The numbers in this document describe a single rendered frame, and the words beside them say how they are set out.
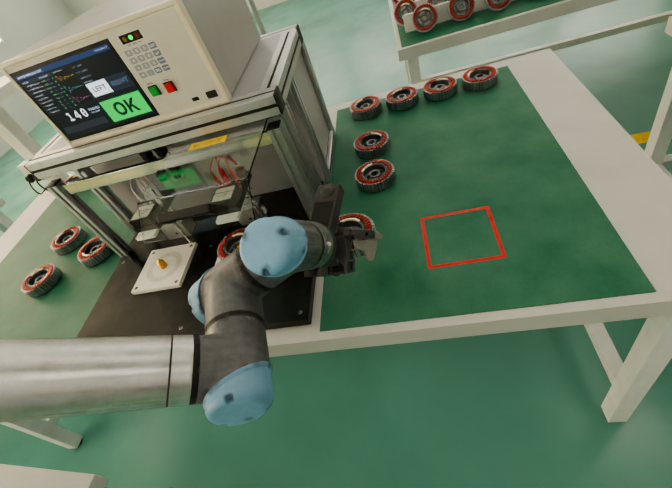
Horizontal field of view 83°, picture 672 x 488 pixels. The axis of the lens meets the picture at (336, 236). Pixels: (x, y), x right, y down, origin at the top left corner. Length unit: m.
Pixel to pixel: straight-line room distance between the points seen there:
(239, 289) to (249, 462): 1.20
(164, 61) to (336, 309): 0.62
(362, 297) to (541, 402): 0.86
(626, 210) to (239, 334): 0.80
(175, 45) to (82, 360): 0.63
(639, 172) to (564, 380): 0.77
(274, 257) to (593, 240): 0.65
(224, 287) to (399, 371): 1.14
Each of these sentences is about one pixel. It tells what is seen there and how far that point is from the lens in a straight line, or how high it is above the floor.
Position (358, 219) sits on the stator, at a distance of 0.79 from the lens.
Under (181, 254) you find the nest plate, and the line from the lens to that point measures 1.14.
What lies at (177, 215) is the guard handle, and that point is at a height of 1.06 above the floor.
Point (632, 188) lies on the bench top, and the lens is 1.03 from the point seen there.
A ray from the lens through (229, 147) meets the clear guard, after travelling 0.84.
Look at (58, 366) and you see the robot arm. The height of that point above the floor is 1.17.
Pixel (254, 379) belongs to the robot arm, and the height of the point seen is 1.06.
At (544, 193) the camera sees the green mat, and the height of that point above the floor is 0.75.
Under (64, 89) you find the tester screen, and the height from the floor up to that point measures 1.24.
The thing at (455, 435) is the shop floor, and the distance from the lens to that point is 1.47.
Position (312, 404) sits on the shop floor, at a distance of 1.61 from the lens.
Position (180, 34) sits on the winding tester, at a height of 1.26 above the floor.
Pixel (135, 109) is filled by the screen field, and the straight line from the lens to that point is 1.00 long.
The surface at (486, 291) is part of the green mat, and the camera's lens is 0.80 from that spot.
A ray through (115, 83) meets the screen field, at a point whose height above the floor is 1.22.
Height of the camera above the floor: 1.41
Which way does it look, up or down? 43 degrees down
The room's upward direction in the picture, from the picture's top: 23 degrees counter-clockwise
